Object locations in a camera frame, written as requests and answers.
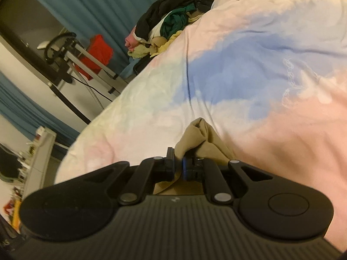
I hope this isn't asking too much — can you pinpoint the white garment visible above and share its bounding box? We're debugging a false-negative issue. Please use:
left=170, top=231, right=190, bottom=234
left=148, top=19, right=166, bottom=40

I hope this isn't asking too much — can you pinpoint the orange box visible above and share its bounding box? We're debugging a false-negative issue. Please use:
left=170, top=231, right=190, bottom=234
left=3, top=199, right=22, bottom=226

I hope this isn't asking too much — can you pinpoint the wide blue curtain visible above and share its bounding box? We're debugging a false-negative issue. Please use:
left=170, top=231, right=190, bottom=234
left=16, top=0, right=201, bottom=71

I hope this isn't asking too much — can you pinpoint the white dressing table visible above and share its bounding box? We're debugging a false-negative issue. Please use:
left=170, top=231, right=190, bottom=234
left=16, top=126, right=57, bottom=195

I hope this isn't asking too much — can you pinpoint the narrow blue curtain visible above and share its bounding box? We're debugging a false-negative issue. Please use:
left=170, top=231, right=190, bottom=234
left=0, top=72, right=82, bottom=147

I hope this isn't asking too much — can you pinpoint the wavy-edged mirror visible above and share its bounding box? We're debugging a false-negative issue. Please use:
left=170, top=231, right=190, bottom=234
left=0, top=143, right=21, bottom=183

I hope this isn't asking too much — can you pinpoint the beige garment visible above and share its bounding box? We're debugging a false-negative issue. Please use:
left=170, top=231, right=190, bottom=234
left=150, top=12, right=204, bottom=48

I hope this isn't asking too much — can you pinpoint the group of cosmetic bottles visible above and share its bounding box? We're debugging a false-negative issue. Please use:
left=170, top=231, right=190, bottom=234
left=16, top=138, right=38, bottom=168

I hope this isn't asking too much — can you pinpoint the red garment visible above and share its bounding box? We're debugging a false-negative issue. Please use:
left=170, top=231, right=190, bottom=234
left=74, top=34, right=114, bottom=80

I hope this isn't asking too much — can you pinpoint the pink garment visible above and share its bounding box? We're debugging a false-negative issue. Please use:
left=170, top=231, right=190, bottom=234
left=125, top=27, right=143, bottom=53

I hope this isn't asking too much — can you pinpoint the black garment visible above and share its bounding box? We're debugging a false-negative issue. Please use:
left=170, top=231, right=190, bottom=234
left=135, top=0, right=197, bottom=42

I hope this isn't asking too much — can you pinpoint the green garment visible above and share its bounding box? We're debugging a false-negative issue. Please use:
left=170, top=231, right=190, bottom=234
left=162, top=4, right=197, bottom=40

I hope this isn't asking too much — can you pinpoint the yellow fluffy towel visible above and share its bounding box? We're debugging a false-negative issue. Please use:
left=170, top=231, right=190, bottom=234
left=127, top=30, right=185, bottom=59

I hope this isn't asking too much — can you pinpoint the garment steamer stand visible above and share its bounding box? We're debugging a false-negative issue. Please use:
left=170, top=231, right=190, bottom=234
left=36, top=32, right=128, bottom=110

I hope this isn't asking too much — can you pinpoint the tan printed garment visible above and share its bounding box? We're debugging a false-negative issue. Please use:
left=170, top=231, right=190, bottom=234
left=153, top=117, right=236, bottom=195

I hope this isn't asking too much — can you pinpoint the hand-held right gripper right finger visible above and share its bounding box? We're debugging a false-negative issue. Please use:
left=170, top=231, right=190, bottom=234
left=182, top=156, right=274, bottom=205

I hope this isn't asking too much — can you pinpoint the dark window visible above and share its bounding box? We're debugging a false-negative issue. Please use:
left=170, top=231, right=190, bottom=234
left=0, top=0, right=74, bottom=86

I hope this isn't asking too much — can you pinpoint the pastel tie-dye blanket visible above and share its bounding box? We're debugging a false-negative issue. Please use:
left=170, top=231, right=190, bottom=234
left=54, top=0, right=347, bottom=252

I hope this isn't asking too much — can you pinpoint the black folded stand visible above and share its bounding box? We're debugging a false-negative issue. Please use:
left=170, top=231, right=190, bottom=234
left=47, top=81, right=91, bottom=125

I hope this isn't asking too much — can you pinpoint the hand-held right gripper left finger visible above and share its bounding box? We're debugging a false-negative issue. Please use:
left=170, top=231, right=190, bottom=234
left=89, top=148, right=175, bottom=206

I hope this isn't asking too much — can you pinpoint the blue cloth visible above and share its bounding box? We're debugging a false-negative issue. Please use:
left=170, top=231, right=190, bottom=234
left=119, top=60, right=144, bottom=80

